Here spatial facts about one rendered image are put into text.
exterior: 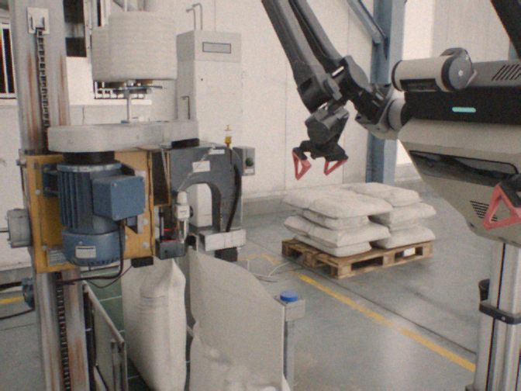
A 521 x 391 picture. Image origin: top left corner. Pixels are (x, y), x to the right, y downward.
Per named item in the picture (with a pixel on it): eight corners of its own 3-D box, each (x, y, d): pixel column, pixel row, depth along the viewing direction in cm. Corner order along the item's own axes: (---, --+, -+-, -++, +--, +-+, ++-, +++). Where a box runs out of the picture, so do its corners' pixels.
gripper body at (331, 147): (298, 146, 124) (308, 122, 119) (329, 143, 129) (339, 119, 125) (312, 162, 120) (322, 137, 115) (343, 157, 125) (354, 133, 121)
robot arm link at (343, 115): (355, 109, 118) (334, 98, 119) (343, 118, 113) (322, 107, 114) (344, 133, 122) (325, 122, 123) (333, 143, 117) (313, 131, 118)
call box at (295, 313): (305, 316, 161) (305, 299, 160) (285, 322, 157) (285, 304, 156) (291, 307, 168) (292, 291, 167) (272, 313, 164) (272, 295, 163)
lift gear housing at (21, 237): (32, 250, 131) (29, 210, 129) (9, 254, 128) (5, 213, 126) (28, 240, 140) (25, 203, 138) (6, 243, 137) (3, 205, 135)
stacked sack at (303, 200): (363, 207, 461) (364, 191, 458) (303, 214, 431) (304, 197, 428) (335, 198, 498) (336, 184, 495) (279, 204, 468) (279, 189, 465)
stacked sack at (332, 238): (393, 240, 435) (394, 224, 433) (337, 252, 401) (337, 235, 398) (359, 229, 471) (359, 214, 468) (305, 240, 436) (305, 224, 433)
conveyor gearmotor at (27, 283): (55, 309, 284) (53, 285, 281) (27, 314, 276) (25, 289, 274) (47, 291, 309) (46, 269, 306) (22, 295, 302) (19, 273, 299)
